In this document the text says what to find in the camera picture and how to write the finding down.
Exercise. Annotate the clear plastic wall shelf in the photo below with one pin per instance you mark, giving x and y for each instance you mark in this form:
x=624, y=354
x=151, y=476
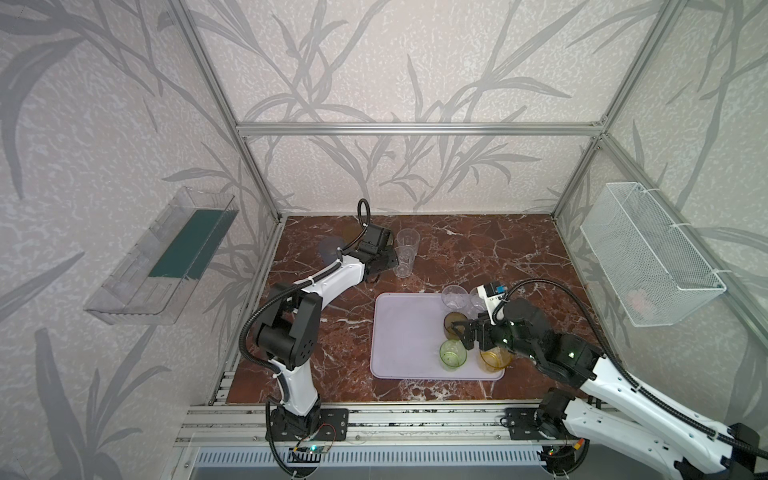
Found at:
x=155, y=280

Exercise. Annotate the olive green textured cup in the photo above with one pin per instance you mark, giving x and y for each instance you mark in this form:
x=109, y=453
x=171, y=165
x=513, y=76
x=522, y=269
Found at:
x=448, y=320

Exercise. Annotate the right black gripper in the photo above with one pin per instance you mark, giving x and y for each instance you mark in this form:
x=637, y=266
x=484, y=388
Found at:
x=480, y=328

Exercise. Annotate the grey-blue plastic cup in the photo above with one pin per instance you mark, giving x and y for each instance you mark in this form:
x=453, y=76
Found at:
x=327, y=249

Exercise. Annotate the green cup back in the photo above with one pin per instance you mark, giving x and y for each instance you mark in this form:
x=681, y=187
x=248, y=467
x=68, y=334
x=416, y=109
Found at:
x=452, y=354

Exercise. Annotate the yellow plastic cup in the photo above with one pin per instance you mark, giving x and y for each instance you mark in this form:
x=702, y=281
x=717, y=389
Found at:
x=350, y=232

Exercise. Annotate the pink object in basket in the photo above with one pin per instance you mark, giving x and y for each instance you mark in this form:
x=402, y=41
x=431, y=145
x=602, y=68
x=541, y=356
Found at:
x=640, y=301

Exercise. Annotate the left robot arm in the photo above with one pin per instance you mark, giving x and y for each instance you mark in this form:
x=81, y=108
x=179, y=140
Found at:
x=281, y=335

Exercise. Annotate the amber faceted cup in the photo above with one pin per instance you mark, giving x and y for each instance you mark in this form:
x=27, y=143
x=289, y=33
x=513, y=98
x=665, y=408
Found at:
x=495, y=360

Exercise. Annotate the white wire basket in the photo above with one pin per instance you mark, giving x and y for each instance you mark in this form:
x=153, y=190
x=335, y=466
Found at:
x=639, y=246

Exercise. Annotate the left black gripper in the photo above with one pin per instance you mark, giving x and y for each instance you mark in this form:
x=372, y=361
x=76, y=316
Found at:
x=387, y=255

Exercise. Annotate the small circuit board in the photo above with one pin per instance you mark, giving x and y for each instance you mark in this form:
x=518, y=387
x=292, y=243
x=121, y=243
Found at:
x=308, y=454

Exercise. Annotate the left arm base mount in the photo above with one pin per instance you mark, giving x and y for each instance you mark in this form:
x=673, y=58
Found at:
x=324, y=424

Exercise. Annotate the clear faceted cup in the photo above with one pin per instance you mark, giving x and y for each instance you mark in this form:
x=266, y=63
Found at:
x=476, y=302

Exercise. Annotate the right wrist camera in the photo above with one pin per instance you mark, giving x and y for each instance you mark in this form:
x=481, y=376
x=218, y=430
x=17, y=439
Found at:
x=494, y=297

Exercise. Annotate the lilac plastic tray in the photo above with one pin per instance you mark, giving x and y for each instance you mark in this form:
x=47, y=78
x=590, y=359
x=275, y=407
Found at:
x=406, y=337

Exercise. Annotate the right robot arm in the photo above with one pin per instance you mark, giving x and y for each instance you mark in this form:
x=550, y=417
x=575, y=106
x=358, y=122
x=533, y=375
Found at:
x=601, y=402

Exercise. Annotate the clear cup back row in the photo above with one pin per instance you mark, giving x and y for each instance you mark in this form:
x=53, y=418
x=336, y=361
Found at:
x=408, y=238

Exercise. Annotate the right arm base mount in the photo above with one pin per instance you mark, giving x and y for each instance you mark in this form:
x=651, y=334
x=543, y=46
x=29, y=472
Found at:
x=521, y=423

